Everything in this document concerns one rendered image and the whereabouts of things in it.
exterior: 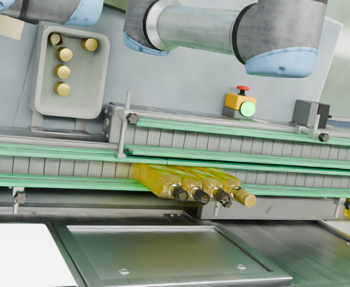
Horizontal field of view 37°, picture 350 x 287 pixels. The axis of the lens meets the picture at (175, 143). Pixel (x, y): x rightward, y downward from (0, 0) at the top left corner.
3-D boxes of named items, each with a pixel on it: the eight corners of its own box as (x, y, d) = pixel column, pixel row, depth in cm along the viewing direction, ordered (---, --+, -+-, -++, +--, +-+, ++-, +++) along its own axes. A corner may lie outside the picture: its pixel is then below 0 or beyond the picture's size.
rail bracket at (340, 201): (314, 208, 173) (342, 223, 161) (319, 189, 172) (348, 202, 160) (324, 208, 175) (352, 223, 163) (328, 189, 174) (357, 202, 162)
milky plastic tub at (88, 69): (28, 108, 138) (33, 114, 131) (37, 23, 135) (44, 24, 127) (91, 114, 146) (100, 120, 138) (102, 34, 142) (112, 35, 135)
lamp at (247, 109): (237, 114, 158) (243, 116, 155) (240, 100, 157) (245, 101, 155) (250, 116, 160) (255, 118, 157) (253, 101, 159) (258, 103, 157)
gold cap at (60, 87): (54, 80, 138) (57, 82, 134) (67, 81, 140) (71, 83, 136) (52, 93, 139) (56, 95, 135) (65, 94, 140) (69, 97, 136)
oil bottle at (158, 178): (131, 176, 142) (162, 201, 123) (134, 156, 141) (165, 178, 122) (150, 176, 144) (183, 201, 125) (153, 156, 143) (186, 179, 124)
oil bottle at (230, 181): (187, 178, 149) (224, 203, 130) (190, 159, 148) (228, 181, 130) (204, 179, 152) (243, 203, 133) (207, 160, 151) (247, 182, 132)
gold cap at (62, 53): (56, 45, 136) (60, 46, 132) (69, 48, 138) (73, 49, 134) (55, 59, 137) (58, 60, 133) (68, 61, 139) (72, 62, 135)
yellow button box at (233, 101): (222, 114, 164) (233, 118, 158) (226, 90, 163) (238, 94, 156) (240, 115, 167) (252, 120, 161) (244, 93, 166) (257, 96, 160)
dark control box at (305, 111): (291, 122, 176) (306, 126, 169) (296, 98, 175) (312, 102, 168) (309, 123, 180) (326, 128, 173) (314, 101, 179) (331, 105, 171)
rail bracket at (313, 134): (291, 132, 162) (320, 142, 150) (296, 109, 160) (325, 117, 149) (301, 133, 163) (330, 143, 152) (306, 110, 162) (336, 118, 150)
